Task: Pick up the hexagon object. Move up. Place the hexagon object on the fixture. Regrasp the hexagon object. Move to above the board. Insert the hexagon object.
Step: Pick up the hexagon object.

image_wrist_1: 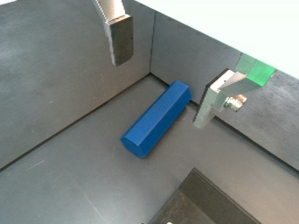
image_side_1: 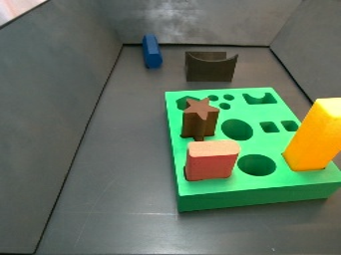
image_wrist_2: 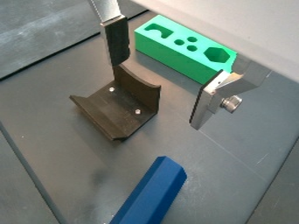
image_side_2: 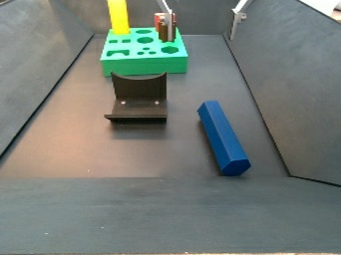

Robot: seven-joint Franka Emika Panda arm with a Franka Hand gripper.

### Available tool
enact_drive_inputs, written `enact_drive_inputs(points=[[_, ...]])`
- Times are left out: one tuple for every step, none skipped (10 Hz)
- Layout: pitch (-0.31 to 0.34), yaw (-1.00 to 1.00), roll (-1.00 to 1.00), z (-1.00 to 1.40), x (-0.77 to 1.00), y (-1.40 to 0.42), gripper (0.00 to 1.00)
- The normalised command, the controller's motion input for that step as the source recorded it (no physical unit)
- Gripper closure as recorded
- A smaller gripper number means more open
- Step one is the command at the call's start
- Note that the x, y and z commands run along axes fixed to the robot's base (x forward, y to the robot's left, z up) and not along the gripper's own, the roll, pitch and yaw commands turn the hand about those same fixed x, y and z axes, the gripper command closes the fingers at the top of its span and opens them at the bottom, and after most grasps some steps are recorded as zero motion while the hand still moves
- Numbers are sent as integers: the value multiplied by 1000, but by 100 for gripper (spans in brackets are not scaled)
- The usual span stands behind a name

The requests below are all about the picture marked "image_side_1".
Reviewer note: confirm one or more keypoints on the black curved cradle stand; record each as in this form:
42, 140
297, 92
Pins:
209, 66

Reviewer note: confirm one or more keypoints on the blue hexagon bar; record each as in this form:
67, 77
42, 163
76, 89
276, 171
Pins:
151, 50

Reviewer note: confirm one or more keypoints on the yellow square block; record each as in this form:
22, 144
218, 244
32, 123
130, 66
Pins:
317, 140

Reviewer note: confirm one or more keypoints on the red rounded block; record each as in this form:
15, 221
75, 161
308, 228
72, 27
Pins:
210, 159

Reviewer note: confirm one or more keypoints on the green foam shape board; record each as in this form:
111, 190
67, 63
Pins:
257, 119

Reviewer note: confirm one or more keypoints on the brown star block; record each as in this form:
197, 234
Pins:
198, 119

